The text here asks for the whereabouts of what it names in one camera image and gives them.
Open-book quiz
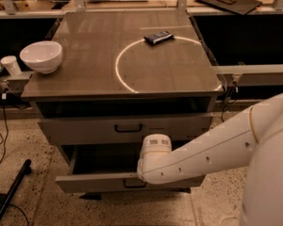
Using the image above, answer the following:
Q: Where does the grey drawer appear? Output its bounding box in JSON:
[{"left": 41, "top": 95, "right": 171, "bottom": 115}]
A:
[
  {"left": 39, "top": 113, "right": 212, "bottom": 145},
  {"left": 56, "top": 143, "right": 205, "bottom": 195}
]

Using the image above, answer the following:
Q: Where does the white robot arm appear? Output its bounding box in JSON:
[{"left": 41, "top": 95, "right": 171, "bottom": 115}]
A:
[{"left": 137, "top": 93, "right": 283, "bottom": 226}]

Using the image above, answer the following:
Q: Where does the grey drawer cabinet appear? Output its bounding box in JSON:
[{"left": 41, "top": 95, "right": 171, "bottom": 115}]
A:
[{"left": 20, "top": 8, "right": 225, "bottom": 202}]

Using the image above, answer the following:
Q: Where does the grey top drawer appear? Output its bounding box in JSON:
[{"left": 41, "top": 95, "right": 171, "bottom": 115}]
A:
[{"left": 39, "top": 113, "right": 212, "bottom": 145}]

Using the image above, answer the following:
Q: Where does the dark snack bar wrapper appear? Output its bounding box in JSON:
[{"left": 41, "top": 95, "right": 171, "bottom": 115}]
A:
[{"left": 144, "top": 31, "right": 174, "bottom": 45}]

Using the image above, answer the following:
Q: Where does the white ceramic bowl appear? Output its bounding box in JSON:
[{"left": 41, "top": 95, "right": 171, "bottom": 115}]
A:
[{"left": 20, "top": 40, "right": 62, "bottom": 73}]

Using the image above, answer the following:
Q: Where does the black flat board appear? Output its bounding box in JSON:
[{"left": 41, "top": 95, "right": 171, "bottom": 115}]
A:
[{"left": 195, "top": 0, "right": 262, "bottom": 15}]

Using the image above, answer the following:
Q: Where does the white paper cup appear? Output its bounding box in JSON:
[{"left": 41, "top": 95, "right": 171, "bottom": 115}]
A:
[{"left": 0, "top": 56, "right": 22, "bottom": 76}]

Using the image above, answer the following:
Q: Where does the black metal stand leg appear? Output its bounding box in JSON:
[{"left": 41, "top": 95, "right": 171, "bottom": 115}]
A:
[{"left": 0, "top": 159, "right": 31, "bottom": 221}]

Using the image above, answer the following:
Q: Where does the black cable with adapter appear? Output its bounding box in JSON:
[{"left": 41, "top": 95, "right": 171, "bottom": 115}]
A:
[{"left": 220, "top": 78, "right": 240, "bottom": 124}]

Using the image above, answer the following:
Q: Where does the grey clamp bracket left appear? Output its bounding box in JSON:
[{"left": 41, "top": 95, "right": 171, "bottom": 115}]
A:
[{"left": 0, "top": 71, "right": 33, "bottom": 93}]

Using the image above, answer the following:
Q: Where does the black cable left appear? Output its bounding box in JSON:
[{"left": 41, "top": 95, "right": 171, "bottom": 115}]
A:
[{"left": 0, "top": 91, "right": 9, "bottom": 173}]

